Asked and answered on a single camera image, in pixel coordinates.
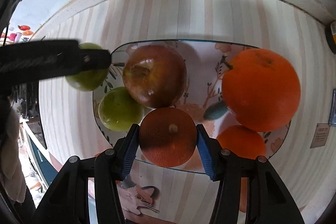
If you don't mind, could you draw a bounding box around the green apple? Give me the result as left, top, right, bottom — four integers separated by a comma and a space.
98, 86, 145, 132
65, 43, 111, 92

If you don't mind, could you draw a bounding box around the small dark tangerine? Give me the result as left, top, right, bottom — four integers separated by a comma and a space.
139, 107, 197, 168

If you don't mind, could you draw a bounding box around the red yellow apple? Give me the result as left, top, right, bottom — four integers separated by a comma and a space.
239, 177, 248, 213

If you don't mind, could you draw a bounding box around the blue cabinet door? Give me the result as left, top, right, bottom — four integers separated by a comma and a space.
27, 135, 58, 187

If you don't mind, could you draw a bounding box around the striped cat print mat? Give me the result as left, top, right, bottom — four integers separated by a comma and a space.
39, 0, 335, 223

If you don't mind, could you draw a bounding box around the medium orange on plate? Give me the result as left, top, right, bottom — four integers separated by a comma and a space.
217, 125, 266, 159

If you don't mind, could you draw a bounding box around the small brown paper card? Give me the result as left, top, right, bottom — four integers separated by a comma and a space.
310, 123, 330, 148

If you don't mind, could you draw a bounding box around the green apple on plate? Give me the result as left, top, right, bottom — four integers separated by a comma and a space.
98, 86, 145, 132

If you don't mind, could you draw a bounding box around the blue smartphone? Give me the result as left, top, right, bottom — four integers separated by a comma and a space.
328, 89, 336, 127

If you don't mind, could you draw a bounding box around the large orange on plate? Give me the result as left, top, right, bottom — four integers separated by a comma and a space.
222, 48, 301, 132

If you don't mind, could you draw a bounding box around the brown russet apple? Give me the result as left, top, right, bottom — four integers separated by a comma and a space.
122, 44, 187, 109

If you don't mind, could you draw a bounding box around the dark soy sauce bottle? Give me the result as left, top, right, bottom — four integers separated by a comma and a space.
325, 21, 336, 54

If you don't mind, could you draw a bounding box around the colourful wall sticker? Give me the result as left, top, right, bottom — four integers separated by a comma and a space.
1, 25, 34, 46

